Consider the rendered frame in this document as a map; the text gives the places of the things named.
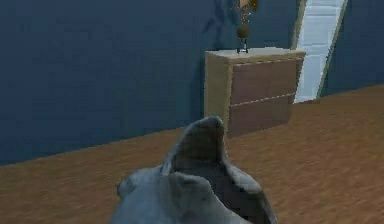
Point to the grey armchair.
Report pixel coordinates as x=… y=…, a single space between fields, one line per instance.
x=186 y=200

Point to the white room door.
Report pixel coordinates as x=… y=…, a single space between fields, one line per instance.
x=316 y=50

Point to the beige brown chest of drawers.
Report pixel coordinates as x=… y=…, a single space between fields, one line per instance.
x=260 y=90

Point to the golden statuette on black stand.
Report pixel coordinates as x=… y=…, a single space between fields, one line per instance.
x=243 y=31

